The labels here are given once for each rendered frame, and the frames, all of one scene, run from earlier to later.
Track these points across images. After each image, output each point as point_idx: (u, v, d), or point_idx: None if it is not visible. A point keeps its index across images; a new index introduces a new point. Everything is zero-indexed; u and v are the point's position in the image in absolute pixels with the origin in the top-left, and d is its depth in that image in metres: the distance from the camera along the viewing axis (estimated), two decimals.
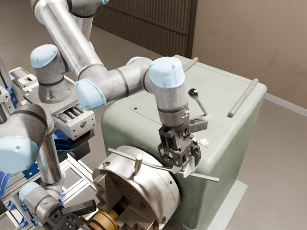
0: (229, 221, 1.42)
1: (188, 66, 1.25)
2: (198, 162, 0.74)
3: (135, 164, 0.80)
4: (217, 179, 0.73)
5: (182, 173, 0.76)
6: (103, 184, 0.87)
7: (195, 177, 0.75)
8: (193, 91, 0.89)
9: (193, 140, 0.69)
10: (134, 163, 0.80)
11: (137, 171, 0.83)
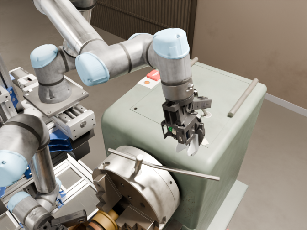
0: (229, 221, 1.42)
1: None
2: (202, 141, 0.73)
3: (135, 164, 0.80)
4: (218, 178, 0.74)
5: (183, 172, 0.77)
6: (103, 184, 0.87)
7: (196, 176, 0.76)
8: None
9: (198, 117, 0.68)
10: (135, 163, 0.80)
11: (137, 171, 0.83)
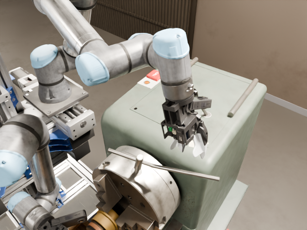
0: (229, 221, 1.42)
1: None
2: (207, 140, 0.71)
3: (135, 164, 0.80)
4: (218, 178, 0.74)
5: (183, 172, 0.77)
6: (103, 184, 0.87)
7: (196, 176, 0.76)
8: None
9: (198, 117, 0.68)
10: (135, 163, 0.80)
11: (137, 171, 0.83)
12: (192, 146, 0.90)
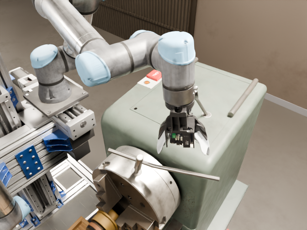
0: (229, 221, 1.42)
1: None
2: (206, 134, 0.72)
3: (135, 164, 0.80)
4: (218, 178, 0.74)
5: (183, 172, 0.77)
6: (103, 184, 0.87)
7: (196, 176, 0.76)
8: None
9: (194, 117, 0.69)
10: (135, 163, 0.80)
11: (137, 171, 0.83)
12: (192, 146, 0.90)
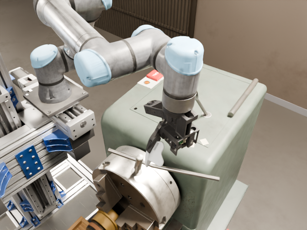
0: (229, 221, 1.42)
1: None
2: None
3: (135, 164, 0.80)
4: (218, 178, 0.74)
5: (183, 172, 0.77)
6: (103, 184, 0.87)
7: (196, 176, 0.76)
8: None
9: None
10: (135, 163, 0.80)
11: (137, 171, 0.83)
12: (192, 146, 0.90)
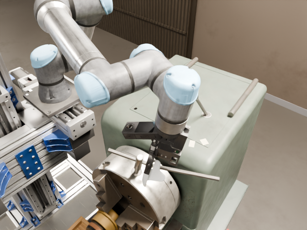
0: (229, 221, 1.42)
1: (188, 66, 1.25)
2: None
3: (135, 164, 0.80)
4: (218, 178, 0.74)
5: (183, 172, 0.77)
6: (103, 184, 0.87)
7: (196, 176, 0.76)
8: None
9: None
10: (135, 163, 0.80)
11: (137, 171, 0.83)
12: (192, 146, 0.90)
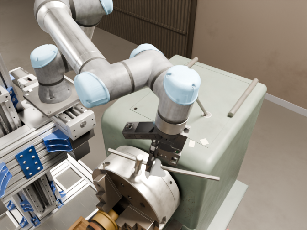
0: (229, 221, 1.42)
1: (188, 66, 1.25)
2: None
3: (135, 164, 0.80)
4: (218, 178, 0.74)
5: (183, 172, 0.77)
6: (103, 184, 0.87)
7: (196, 176, 0.76)
8: None
9: None
10: (135, 163, 0.80)
11: (137, 171, 0.83)
12: (192, 146, 0.90)
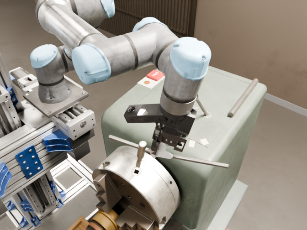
0: (229, 221, 1.42)
1: None
2: None
3: (138, 152, 0.75)
4: (226, 164, 0.69)
5: (189, 159, 0.71)
6: (103, 184, 0.87)
7: (203, 163, 0.71)
8: None
9: None
10: (138, 150, 0.75)
11: (140, 160, 0.79)
12: (192, 146, 0.90)
